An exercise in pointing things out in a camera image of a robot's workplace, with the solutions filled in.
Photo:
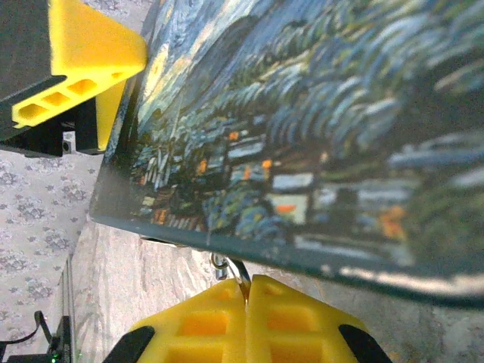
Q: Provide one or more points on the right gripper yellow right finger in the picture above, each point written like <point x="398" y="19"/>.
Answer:
<point x="295" y="325"/>

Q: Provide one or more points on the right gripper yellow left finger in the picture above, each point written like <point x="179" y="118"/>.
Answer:
<point x="204" y="332"/>

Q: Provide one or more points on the blue painting print box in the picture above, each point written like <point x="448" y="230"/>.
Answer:
<point x="302" y="132"/>

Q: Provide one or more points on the aluminium table side rail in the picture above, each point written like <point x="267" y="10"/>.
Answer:
<point x="68" y="287"/>

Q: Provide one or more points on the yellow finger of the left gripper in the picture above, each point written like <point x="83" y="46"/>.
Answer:
<point x="109" y="117"/>
<point x="94" y="41"/>

